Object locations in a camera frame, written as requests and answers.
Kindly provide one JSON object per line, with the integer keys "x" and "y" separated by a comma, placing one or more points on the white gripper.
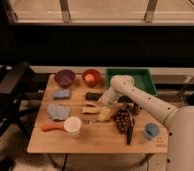
{"x": 109, "y": 97}

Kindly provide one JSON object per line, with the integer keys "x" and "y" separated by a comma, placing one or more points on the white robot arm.
{"x": 178, "y": 121}

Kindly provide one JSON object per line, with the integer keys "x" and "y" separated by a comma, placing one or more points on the red bowl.
{"x": 95, "y": 73}

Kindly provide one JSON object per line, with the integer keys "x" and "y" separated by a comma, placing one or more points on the purple bowl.
{"x": 64, "y": 78}

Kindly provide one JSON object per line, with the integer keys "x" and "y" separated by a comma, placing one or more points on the metal fork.
{"x": 88, "y": 122}

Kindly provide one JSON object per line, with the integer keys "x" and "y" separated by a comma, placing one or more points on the bunch of red grapes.
{"x": 124, "y": 118}

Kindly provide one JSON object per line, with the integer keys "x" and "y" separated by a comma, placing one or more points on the black rectangular block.
{"x": 93, "y": 96}

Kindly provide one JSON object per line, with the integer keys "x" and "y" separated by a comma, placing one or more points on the white paper cup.
{"x": 72, "y": 126}

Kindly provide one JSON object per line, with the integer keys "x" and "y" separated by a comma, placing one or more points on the wooden table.
{"x": 93, "y": 138}

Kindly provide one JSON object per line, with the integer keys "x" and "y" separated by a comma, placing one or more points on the orange fruit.
{"x": 89, "y": 78}

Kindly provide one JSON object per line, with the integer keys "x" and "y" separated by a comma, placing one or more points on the crumpled blue cloth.
{"x": 58, "y": 112}

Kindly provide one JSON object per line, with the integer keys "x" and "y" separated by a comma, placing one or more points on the small blue sponge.
{"x": 62, "y": 94}

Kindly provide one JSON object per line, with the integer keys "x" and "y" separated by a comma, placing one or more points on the green plastic bin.
{"x": 142, "y": 78}

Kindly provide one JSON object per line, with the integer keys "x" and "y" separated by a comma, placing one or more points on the black chair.
{"x": 15, "y": 85}

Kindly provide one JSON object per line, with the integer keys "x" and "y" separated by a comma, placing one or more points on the black handled knife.
{"x": 130, "y": 131}

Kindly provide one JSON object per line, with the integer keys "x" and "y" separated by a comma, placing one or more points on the orange handled spatula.
{"x": 46, "y": 128}

